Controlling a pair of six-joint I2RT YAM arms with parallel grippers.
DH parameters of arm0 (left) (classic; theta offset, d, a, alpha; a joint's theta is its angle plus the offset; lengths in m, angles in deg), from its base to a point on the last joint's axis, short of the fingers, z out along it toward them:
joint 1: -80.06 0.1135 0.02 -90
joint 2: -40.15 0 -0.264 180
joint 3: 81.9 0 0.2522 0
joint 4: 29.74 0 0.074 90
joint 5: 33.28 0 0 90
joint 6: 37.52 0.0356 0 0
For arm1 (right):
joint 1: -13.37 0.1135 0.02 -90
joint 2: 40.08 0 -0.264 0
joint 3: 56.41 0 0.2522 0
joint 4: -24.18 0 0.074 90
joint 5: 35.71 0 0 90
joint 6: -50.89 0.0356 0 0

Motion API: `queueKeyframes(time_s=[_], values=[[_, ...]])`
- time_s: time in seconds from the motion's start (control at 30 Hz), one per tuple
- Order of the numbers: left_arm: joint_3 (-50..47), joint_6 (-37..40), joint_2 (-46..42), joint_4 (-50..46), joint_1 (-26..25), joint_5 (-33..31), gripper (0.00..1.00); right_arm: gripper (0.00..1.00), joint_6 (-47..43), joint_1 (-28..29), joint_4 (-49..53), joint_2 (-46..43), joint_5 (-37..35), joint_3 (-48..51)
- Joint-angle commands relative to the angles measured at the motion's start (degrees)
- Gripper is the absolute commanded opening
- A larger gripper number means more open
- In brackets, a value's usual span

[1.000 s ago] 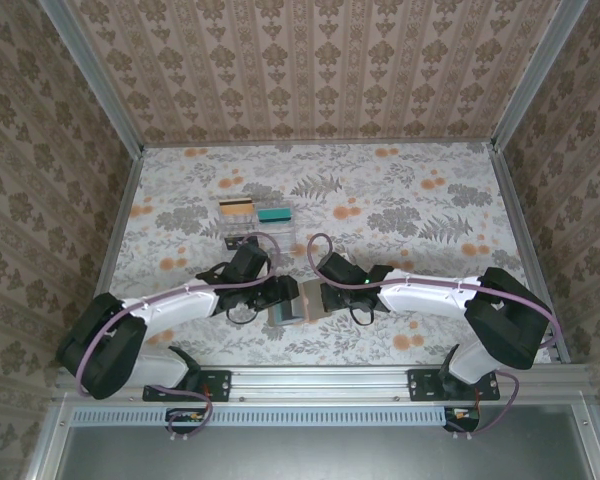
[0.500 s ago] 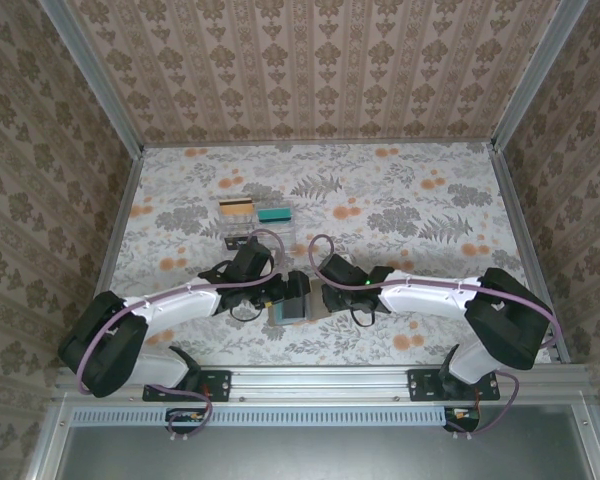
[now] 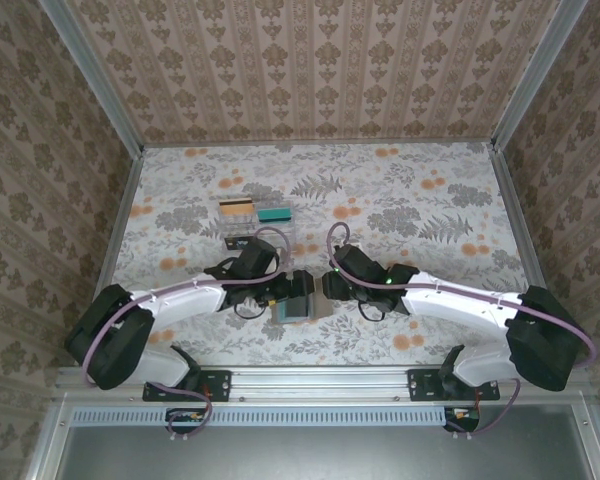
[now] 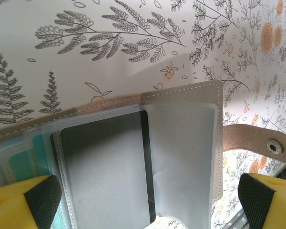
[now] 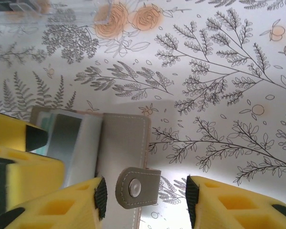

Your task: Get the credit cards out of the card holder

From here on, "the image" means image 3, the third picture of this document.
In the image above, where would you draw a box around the thin black cable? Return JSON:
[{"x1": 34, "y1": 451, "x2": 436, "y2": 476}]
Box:
[
  {"x1": 233, "y1": 298, "x2": 272, "y2": 322},
  {"x1": 358, "y1": 298, "x2": 392, "y2": 322}
]

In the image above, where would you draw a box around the aluminium frame post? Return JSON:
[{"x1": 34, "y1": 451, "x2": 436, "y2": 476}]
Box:
[
  {"x1": 490, "y1": 0, "x2": 579, "y2": 154},
  {"x1": 38, "y1": 0, "x2": 147, "y2": 157}
]

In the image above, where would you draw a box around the grey metal panel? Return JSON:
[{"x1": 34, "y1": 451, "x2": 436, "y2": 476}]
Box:
[{"x1": 54, "y1": 424, "x2": 599, "y2": 480}]

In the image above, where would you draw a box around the dark teal card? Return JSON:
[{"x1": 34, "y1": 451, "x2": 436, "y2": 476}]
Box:
[{"x1": 284, "y1": 297, "x2": 311, "y2": 321}]

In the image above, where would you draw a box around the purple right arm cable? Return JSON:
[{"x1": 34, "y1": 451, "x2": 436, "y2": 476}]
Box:
[{"x1": 328, "y1": 222, "x2": 596, "y2": 441}]

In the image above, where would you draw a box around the clear acrylic organizer box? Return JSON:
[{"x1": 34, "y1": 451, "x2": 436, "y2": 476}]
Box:
[{"x1": 213, "y1": 192, "x2": 300, "y2": 267}]

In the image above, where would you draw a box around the white slotted cable duct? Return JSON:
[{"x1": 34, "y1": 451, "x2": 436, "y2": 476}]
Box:
[{"x1": 71, "y1": 405, "x2": 449, "y2": 428}]

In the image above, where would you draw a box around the gold card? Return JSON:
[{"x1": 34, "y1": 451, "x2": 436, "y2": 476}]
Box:
[{"x1": 218, "y1": 198, "x2": 256, "y2": 218}]

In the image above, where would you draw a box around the taupe leather card holder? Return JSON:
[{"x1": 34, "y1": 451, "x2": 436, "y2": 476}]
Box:
[{"x1": 271, "y1": 292, "x2": 334, "y2": 326}]

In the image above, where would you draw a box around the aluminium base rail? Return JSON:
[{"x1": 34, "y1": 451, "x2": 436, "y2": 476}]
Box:
[{"x1": 54, "y1": 366, "x2": 592, "y2": 402}]

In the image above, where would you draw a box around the aluminium frame bar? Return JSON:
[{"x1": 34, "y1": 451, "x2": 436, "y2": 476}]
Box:
[
  {"x1": 23, "y1": 394, "x2": 74, "y2": 480},
  {"x1": 572, "y1": 394, "x2": 600, "y2": 480}
]

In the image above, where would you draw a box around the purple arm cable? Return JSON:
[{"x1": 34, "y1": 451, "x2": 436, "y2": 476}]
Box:
[
  {"x1": 328, "y1": 222, "x2": 596, "y2": 441},
  {"x1": 82, "y1": 227, "x2": 290, "y2": 444}
]

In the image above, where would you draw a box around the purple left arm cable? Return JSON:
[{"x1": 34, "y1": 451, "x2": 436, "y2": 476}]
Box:
[{"x1": 82, "y1": 227, "x2": 290, "y2": 444}]

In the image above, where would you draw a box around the aluminium side rail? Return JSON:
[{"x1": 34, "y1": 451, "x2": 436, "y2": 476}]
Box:
[
  {"x1": 73, "y1": 147, "x2": 146, "y2": 369},
  {"x1": 492, "y1": 144, "x2": 592, "y2": 386}
]

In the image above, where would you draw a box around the black connector module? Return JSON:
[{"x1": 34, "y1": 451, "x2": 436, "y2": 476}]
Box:
[
  {"x1": 442, "y1": 405, "x2": 482, "y2": 434},
  {"x1": 164, "y1": 407, "x2": 212, "y2": 435}
]

